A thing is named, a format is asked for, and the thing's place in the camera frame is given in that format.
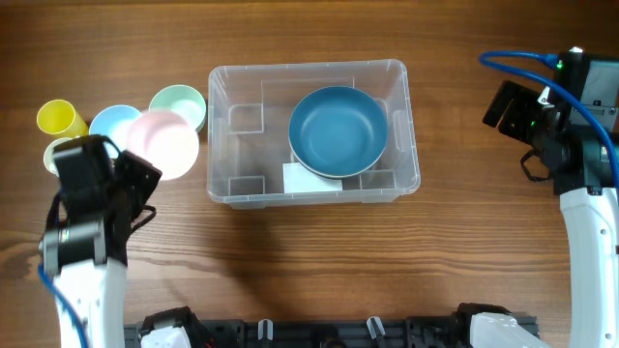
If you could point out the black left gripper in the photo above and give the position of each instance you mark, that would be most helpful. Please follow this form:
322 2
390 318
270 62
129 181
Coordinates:
147 171

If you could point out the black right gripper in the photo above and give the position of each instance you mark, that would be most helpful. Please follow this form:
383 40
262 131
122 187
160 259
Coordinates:
524 101

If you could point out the light pink bowl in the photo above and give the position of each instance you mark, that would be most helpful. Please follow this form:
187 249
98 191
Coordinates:
165 139

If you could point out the light green bowl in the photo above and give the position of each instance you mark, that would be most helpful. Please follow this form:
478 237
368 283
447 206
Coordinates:
183 100

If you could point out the dark blue plate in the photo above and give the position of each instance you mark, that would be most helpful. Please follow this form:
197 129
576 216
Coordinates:
338 130

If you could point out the left arm base joint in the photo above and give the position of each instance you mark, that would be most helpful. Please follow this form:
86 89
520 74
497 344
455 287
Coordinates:
175 328

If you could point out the right arm base joint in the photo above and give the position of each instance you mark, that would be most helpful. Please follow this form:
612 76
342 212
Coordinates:
492 326

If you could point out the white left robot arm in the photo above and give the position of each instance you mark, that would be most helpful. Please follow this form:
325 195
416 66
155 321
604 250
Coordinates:
83 266

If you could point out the clear plastic storage container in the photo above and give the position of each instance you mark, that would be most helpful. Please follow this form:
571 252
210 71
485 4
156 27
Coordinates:
249 109

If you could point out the white label in container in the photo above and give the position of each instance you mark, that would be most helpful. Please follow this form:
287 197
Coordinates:
298 179

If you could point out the pink cup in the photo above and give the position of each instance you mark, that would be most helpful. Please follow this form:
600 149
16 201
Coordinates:
48 154

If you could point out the light blue bowl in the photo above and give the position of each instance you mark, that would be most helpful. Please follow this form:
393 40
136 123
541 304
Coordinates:
114 122

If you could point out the yellow cup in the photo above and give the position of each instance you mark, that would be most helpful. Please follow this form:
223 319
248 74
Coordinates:
59 118

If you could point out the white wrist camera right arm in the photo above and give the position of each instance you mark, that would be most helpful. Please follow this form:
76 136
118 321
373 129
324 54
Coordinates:
590 78

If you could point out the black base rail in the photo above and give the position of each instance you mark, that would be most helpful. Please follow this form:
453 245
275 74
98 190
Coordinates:
412 332

